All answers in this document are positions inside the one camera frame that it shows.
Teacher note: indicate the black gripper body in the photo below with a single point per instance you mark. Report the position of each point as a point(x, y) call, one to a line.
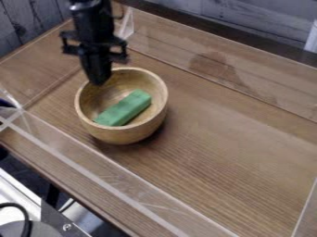
point(92, 38)

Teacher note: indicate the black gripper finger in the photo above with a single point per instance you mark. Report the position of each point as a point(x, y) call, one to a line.
point(87, 61)
point(103, 65)

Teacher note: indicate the green rectangular block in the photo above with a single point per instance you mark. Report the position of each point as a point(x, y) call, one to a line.
point(117, 114)

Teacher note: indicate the brown wooden bowl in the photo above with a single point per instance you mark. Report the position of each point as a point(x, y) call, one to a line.
point(93, 98)

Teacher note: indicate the black table leg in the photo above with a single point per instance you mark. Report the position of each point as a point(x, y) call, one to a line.
point(52, 195)

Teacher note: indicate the clear acrylic front wall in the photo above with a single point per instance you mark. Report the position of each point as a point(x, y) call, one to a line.
point(152, 186)

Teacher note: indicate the white post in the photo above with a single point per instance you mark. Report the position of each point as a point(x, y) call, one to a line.
point(310, 46)

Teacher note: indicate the grey metal base plate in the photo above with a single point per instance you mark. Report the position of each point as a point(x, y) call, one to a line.
point(61, 224)

